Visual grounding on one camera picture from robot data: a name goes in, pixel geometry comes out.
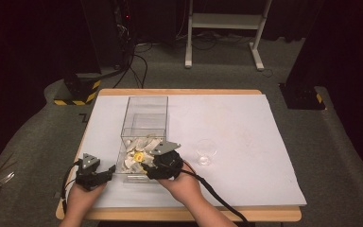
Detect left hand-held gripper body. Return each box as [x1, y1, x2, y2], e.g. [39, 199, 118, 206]
[75, 152, 109, 192]

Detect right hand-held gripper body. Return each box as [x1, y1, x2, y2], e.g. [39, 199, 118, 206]
[146, 140, 184, 181]

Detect clear plastic box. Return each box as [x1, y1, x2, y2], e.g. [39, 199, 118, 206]
[114, 96, 169, 184]

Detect person's left hand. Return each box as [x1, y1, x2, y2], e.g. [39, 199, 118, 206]
[64, 183, 107, 221]

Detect person's right hand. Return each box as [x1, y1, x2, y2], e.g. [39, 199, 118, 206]
[157, 160, 204, 206]

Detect clear glass cup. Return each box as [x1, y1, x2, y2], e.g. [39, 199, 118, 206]
[196, 139, 218, 167]

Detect black yellow striped stand base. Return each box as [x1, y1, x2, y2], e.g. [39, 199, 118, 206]
[53, 73, 102, 107]

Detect white table mat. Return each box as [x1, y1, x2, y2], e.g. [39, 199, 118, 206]
[65, 94, 307, 209]

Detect black equipment tower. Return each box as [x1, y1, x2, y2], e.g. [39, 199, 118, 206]
[81, 0, 136, 69]

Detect white metal stand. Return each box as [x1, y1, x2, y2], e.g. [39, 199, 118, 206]
[184, 0, 273, 72]

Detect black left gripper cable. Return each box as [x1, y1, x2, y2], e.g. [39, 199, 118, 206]
[60, 160, 82, 216]

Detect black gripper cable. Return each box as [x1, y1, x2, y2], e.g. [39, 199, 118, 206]
[179, 169, 251, 227]
[60, 160, 82, 216]

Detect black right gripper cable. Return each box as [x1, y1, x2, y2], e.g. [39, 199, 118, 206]
[179, 169, 251, 227]

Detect black floor cables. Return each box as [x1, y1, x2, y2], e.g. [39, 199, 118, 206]
[112, 42, 154, 90]

